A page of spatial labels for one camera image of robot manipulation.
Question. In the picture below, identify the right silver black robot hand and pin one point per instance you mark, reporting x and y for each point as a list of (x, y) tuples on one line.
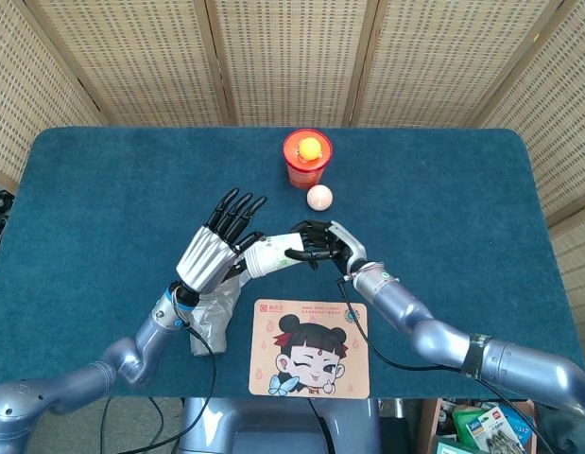
[(344, 246)]

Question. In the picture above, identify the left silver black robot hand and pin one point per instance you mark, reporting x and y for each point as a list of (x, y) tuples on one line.
[(204, 260)]

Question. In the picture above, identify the white paper cup flower print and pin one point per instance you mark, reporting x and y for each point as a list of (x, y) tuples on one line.
[(273, 255)]

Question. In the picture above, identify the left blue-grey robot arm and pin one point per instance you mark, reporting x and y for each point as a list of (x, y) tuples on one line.
[(126, 354)]

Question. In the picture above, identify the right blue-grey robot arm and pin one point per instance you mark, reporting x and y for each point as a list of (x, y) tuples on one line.
[(438, 331)]

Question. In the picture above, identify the pale pink ball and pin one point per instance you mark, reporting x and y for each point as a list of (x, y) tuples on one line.
[(319, 197)]

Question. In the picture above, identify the red plastic cup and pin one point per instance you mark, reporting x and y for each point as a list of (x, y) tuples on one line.
[(299, 176)]

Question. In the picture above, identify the cartoon girl mouse pad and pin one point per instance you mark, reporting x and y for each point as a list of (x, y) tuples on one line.
[(311, 340)]

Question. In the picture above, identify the yellow ball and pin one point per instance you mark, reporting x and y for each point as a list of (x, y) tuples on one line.
[(309, 148)]

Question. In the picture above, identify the blue velvet table cloth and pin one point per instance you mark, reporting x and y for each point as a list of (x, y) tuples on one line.
[(108, 198)]

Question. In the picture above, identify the blue-grey robot torso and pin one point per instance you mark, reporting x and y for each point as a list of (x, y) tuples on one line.
[(273, 425)]

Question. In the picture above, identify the woven folding screen panel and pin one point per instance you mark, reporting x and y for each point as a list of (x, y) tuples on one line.
[(556, 118), (141, 57), (448, 57), (22, 94), (578, 269), (292, 57)]

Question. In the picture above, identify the wooden crate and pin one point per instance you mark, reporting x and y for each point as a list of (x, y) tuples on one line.
[(429, 425)]

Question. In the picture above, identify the green packet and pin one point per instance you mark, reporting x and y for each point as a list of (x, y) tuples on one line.
[(467, 423)]

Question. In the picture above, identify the green box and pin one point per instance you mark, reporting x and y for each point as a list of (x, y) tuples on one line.
[(450, 447)]

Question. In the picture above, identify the white blue blister pack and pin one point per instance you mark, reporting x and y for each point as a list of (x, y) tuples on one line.
[(500, 428)]

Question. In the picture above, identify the blue packet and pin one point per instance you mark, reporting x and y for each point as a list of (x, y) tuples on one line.
[(523, 421)]

